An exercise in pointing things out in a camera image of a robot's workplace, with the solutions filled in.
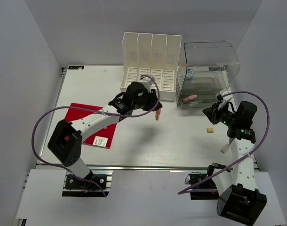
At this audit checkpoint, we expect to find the clear acrylic storage box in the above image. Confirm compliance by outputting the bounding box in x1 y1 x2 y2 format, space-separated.
176 40 240 108

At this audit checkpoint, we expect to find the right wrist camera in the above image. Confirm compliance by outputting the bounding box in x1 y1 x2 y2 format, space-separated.
216 89 233 103

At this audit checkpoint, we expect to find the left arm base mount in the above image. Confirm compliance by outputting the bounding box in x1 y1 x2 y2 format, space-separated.
62 171 112 198

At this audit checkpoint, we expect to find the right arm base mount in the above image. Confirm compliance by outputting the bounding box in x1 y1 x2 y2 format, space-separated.
184 163 226 201

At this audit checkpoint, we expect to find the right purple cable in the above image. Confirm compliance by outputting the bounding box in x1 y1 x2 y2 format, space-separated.
177 91 271 195

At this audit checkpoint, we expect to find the pink correction tape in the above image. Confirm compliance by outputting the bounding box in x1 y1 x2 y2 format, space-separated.
183 95 198 103

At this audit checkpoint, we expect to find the red notebook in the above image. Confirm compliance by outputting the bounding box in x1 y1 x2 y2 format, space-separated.
64 103 117 149

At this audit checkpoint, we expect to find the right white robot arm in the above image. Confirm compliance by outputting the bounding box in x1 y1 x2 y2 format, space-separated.
202 101 267 226

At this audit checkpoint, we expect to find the blue lidded jar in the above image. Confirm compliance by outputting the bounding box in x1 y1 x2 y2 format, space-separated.
184 68 194 85

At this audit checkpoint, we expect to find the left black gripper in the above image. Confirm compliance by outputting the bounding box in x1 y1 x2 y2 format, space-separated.
132 89 162 112

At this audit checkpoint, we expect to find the white eraser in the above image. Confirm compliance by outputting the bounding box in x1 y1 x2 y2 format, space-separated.
220 144 230 153

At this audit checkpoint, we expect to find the yellow eraser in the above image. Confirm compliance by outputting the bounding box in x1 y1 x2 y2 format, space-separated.
207 128 214 133

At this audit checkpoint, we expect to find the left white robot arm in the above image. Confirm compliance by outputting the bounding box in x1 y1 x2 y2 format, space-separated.
48 75 162 188

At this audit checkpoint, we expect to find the white file organizer rack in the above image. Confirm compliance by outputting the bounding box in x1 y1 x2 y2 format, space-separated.
120 32 182 101

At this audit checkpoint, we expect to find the orange correction tape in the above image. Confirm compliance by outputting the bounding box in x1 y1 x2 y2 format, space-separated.
155 108 161 121

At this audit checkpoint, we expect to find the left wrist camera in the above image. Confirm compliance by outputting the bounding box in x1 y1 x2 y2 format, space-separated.
139 75 154 92

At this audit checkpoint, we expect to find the green correction tape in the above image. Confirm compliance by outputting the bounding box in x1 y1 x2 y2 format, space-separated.
190 99 203 104

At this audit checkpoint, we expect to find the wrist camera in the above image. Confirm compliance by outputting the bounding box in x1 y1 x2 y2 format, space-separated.
139 75 154 92
216 89 233 103

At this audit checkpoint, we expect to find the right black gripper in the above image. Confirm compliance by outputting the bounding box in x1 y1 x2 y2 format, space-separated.
203 100 238 126

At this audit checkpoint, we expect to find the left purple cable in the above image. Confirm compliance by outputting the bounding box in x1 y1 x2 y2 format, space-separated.
32 74 162 197

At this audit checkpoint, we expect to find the purple cable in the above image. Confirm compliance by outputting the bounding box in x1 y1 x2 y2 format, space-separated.
177 91 271 195
32 74 162 197

